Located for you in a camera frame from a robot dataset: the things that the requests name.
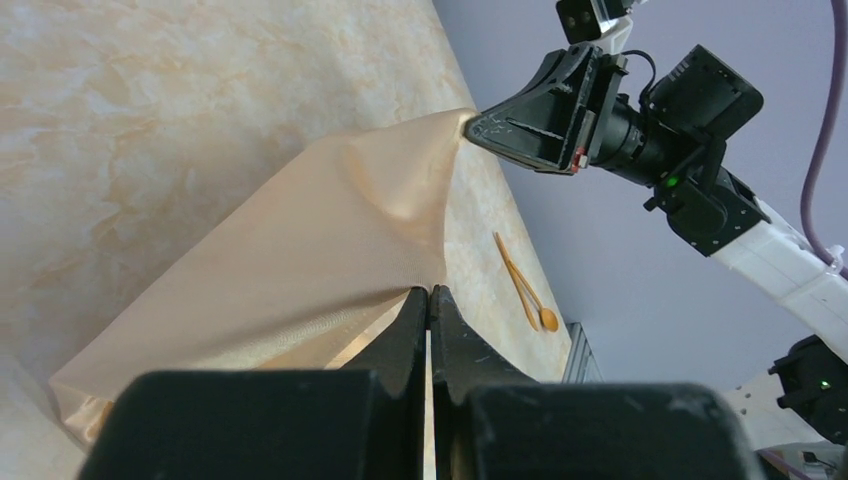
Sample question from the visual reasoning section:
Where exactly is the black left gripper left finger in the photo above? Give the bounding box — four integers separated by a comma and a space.
80, 288, 428, 479

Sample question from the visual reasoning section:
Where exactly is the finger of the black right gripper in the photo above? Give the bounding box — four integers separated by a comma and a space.
464, 43, 600, 175

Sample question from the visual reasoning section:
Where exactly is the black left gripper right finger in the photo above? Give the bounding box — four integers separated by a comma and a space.
430, 286, 765, 479

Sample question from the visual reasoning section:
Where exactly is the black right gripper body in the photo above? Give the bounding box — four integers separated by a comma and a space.
589, 45, 770, 257

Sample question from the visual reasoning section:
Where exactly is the orange cloth napkin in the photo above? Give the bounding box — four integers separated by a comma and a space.
49, 109, 473, 445

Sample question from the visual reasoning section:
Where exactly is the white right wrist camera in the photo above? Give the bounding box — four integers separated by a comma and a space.
555, 0, 645, 54

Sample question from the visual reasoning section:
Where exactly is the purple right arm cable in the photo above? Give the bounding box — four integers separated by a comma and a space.
799, 0, 848, 280

